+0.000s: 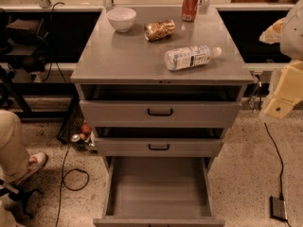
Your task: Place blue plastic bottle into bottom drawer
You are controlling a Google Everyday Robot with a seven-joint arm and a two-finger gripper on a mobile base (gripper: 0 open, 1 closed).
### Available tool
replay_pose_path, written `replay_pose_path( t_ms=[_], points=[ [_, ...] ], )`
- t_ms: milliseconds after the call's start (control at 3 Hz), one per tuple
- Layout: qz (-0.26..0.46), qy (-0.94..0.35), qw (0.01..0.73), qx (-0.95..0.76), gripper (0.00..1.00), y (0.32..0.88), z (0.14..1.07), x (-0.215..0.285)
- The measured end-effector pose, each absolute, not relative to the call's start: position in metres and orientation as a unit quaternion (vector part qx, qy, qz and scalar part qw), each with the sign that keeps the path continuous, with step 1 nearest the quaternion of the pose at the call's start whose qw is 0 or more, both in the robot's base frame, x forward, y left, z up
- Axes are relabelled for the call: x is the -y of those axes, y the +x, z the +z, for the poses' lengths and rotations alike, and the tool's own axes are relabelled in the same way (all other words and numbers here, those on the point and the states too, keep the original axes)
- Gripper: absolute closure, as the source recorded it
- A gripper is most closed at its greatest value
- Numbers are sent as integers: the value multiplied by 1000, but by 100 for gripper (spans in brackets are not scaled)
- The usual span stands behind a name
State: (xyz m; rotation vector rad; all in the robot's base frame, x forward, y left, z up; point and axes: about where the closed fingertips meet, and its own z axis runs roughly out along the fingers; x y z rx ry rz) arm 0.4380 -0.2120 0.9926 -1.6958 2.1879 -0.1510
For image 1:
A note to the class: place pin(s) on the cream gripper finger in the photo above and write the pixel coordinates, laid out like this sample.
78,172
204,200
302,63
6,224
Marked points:
288,92
272,34

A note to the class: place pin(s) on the clear plastic water bottle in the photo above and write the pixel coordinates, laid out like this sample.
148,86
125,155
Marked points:
192,56

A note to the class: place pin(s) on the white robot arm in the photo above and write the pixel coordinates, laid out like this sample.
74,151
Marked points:
291,45

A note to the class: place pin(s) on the grey top drawer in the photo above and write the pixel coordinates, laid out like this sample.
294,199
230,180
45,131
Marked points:
159,114

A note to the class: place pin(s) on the grey middle drawer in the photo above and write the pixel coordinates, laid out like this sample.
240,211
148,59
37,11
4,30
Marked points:
156,147

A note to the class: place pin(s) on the grey metal drawer cabinet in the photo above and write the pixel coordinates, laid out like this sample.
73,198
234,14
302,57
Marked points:
126,67

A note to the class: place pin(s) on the grey open bottom drawer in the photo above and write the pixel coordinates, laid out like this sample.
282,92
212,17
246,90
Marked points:
158,192

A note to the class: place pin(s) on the red soda can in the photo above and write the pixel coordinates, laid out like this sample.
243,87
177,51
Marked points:
189,10

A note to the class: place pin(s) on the crushed golden snack can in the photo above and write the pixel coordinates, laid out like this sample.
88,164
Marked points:
159,30

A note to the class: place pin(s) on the black power adapter box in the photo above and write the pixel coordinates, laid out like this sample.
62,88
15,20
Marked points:
278,209

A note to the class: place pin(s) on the white ceramic bowl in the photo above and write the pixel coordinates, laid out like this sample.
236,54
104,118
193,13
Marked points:
121,19

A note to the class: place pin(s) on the orange fruit on floor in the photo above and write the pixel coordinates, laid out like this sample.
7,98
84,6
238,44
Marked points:
85,128

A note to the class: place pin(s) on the silver can on floor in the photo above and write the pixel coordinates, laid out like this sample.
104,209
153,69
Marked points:
75,138

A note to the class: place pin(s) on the dark equipment on shelf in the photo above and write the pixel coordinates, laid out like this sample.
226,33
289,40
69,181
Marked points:
23,42

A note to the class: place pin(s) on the white red sneaker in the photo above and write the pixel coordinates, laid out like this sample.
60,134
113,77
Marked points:
34,164

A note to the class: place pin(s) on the beige trouser leg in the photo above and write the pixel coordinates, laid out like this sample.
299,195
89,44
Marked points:
14,158

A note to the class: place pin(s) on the black office chair base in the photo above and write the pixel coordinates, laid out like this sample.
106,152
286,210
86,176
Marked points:
17,194

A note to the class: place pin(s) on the black wire basket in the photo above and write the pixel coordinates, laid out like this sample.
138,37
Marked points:
71,122

